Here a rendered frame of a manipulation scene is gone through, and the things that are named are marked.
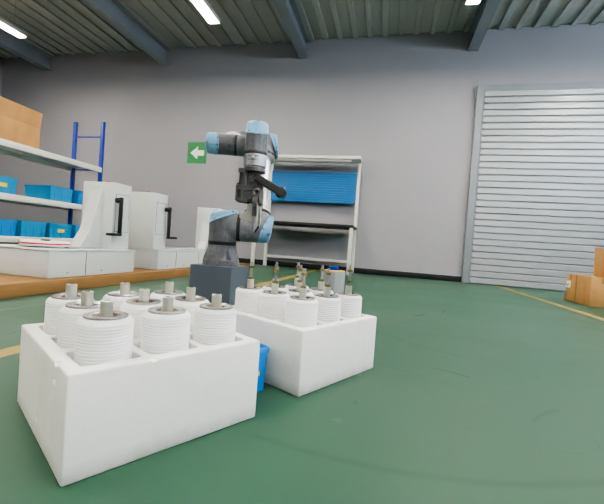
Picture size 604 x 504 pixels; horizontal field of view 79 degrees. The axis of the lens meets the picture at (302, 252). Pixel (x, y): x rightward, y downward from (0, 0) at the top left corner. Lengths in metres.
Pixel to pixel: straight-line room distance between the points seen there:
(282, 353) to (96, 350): 0.51
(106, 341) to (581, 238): 6.53
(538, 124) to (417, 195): 2.00
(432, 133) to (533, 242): 2.29
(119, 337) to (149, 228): 3.02
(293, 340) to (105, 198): 2.57
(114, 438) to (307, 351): 0.50
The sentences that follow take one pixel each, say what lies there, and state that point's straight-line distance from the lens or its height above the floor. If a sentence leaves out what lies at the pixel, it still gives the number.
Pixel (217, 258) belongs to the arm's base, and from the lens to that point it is 1.51.
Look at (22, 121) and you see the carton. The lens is 6.27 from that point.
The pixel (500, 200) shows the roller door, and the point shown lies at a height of 1.31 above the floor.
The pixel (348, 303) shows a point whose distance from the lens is 1.24.
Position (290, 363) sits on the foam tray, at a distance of 1.05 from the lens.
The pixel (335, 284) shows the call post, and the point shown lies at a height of 0.26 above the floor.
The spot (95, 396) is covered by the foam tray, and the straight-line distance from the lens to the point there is 0.73.
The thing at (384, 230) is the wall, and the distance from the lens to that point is 6.28.
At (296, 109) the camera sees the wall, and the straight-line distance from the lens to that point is 6.94.
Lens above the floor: 0.41
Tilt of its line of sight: 1 degrees down
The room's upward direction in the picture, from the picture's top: 4 degrees clockwise
